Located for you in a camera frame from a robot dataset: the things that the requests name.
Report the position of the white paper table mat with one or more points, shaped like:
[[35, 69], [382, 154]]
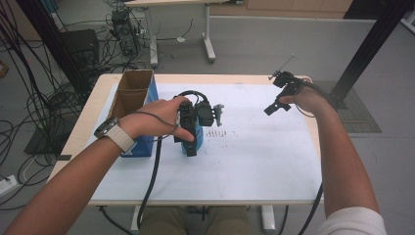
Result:
[[248, 163]]

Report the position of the light wooden table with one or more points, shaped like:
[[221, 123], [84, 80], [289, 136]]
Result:
[[98, 107]]

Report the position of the wooden cabinet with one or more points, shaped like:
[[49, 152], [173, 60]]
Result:
[[287, 8]]

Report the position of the black metal frame post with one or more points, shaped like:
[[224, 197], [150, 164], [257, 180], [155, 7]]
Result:
[[55, 42], [368, 45]]

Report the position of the white power strip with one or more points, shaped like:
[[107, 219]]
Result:
[[7, 185]]

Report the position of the person's left hand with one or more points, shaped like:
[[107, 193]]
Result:
[[153, 119]]

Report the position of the blue plastic bottle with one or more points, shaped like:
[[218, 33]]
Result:
[[200, 141]]

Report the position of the white table foot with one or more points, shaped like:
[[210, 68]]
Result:
[[135, 218], [268, 218]]

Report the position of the black computer tower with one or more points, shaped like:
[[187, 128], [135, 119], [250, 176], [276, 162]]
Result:
[[125, 32]]

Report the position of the blue cardboard box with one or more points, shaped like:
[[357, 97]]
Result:
[[130, 91]]

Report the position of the white shirt sleeve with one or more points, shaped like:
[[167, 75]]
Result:
[[355, 223]]

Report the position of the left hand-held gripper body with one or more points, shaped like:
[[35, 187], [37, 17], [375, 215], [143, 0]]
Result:
[[204, 114]]

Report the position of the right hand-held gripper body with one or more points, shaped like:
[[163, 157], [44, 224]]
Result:
[[288, 83]]

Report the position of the black box on floor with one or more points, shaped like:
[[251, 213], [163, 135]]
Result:
[[81, 47]]

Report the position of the white-legged desk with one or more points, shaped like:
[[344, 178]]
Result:
[[208, 39]]

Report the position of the person's right hand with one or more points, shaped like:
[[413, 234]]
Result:
[[310, 98]]

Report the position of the person's legs in khaki trousers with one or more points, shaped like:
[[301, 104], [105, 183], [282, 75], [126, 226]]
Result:
[[163, 222]]

